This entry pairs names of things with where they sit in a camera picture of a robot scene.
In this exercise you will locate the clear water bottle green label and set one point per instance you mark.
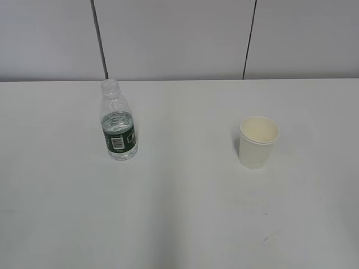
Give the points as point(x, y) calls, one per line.
point(117, 122)

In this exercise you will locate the white paper cup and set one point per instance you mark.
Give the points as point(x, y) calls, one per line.
point(257, 138)

